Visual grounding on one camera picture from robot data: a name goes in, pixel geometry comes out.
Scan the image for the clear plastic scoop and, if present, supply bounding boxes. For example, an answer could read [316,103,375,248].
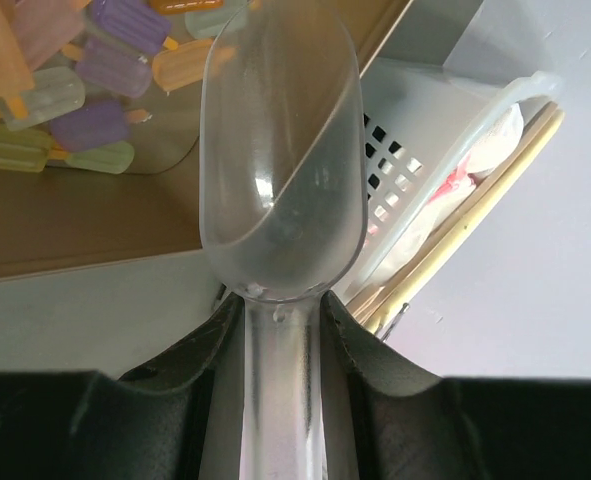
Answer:
[199,1,366,479]

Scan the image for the gold tin pastel gummies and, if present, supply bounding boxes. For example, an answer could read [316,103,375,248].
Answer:
[0,1,407,280]

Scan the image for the wooden clothes hanger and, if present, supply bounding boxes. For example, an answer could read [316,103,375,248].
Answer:
[348,102,565,338]

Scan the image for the grey plastic basket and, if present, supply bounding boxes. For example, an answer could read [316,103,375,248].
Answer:
[334,58,562,302]

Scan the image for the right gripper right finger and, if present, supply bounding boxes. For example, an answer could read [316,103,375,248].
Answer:
[320,293,591,479]

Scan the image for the round white mesh bag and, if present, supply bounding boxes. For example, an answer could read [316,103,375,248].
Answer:
[369,103,525,284]

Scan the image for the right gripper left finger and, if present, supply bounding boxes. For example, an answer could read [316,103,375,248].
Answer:
[0,295,244,479]

